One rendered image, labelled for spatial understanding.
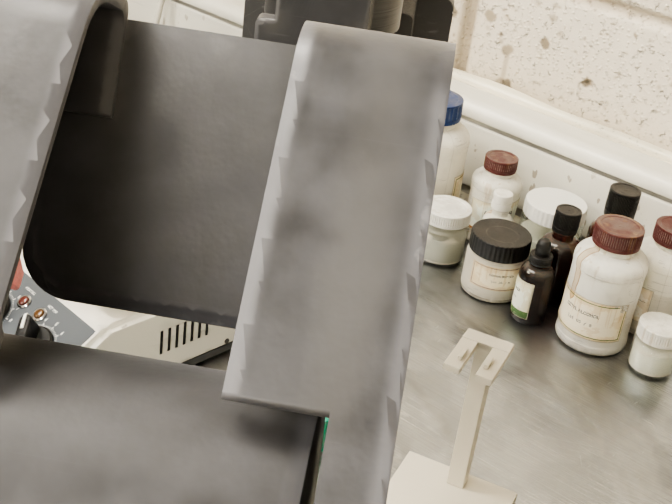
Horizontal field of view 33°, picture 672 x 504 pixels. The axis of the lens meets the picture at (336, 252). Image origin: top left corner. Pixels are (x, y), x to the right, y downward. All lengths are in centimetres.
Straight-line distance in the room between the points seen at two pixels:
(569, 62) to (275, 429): 96
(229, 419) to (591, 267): 77
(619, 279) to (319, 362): 77
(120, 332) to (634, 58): 54
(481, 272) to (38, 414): 83
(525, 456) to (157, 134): 65
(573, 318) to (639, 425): 11
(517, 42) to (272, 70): 93
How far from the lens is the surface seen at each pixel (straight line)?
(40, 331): 81
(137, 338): 81
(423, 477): 79
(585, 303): 94
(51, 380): 18
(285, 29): 44
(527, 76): 114
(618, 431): 89
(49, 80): 19
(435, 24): 57
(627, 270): 93
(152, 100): 22
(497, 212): 103
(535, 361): 94
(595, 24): 110
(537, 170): 111
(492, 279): 99
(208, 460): 17
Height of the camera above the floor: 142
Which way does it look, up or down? 30 degrees down
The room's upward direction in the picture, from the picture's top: 8 degrees clockwise
